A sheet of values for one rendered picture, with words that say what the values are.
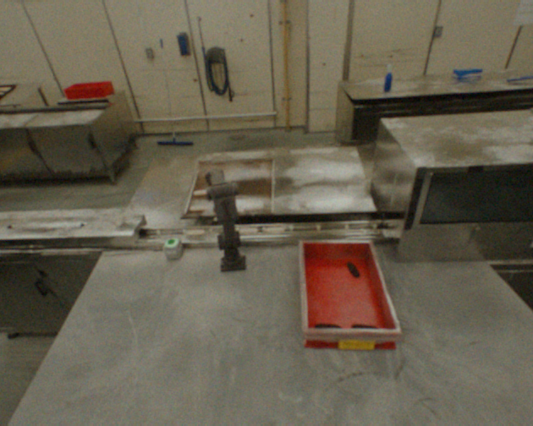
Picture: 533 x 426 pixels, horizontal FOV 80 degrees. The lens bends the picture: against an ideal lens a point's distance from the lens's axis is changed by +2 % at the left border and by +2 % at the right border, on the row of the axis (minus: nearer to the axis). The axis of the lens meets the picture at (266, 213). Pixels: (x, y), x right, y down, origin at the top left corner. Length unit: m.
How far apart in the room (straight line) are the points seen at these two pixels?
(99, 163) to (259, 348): 3.45
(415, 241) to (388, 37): 4.03
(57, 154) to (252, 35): 2.95
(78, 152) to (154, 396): 3.48
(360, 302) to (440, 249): 0.44
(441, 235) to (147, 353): 1.24
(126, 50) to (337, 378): 5.07
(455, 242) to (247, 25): 4.14
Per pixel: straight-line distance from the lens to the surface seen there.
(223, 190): 1.07
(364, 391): 1.16
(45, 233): 1.98
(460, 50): 5.59
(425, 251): 1.54
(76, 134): 4.23
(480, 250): 1.64
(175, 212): 1.95
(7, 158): 4.90
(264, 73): 5.07
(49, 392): 1.40
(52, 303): 2.36
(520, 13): 5.84
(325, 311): 1.30
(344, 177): 1.91
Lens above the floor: 1.86
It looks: 35 degrees down
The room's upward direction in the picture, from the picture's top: 5 degrees counter-clockwise
